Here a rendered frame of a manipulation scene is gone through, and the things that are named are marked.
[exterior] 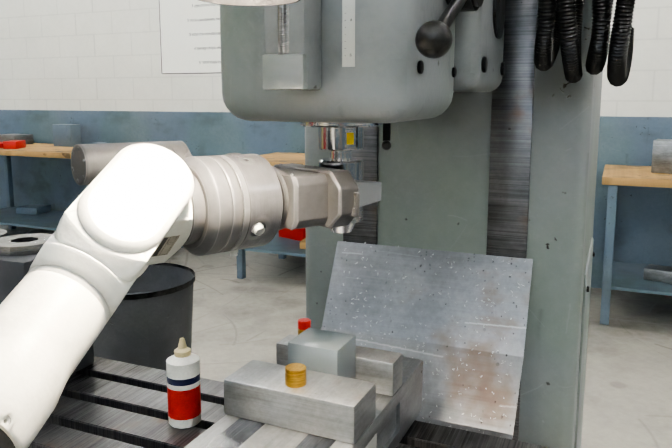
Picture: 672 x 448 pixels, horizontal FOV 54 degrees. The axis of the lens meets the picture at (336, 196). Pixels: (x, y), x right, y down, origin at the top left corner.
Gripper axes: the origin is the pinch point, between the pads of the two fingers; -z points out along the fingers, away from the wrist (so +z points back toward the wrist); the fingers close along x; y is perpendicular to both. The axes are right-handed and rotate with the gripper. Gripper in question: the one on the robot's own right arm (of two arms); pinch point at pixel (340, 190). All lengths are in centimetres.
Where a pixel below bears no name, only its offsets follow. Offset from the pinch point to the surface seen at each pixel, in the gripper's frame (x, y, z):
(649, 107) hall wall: 137, -9, -399
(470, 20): -5.6, -18.3, -13.8
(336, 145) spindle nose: -1.4, -4.9, 2.0
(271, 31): -4.3, -15.2, 12.2
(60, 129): 562, 18, -165
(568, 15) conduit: -10.9, -19.5, -25.1
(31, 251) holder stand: 42.5, 11.5, 18.7
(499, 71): -0.5, -13.5, -27.1
